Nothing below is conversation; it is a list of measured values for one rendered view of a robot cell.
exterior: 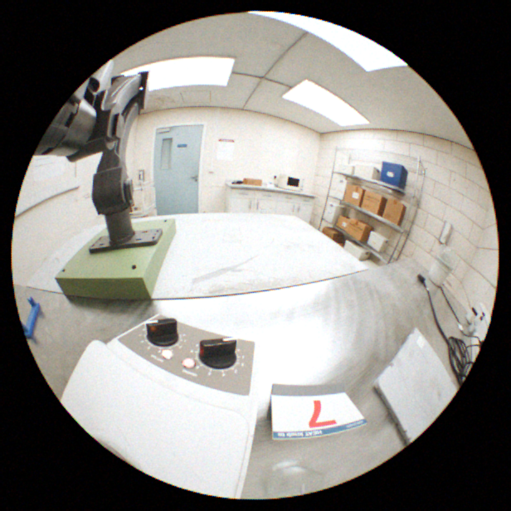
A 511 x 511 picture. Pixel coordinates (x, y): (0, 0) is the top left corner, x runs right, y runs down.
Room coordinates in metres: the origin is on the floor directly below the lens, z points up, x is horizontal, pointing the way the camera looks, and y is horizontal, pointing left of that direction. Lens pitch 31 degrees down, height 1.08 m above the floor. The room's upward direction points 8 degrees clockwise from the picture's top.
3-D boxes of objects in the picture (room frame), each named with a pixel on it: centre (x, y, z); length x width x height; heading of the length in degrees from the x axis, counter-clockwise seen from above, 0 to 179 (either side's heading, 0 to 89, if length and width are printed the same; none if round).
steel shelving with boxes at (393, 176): (1.84, -1.50, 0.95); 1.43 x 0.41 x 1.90; 21
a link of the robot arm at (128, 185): (0.19, 0.29, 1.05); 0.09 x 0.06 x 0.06; 129
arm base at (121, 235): (0.20, 0.30, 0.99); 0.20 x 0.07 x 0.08; 113
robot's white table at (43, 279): (0.32, 0.29, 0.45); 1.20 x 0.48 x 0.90; 111
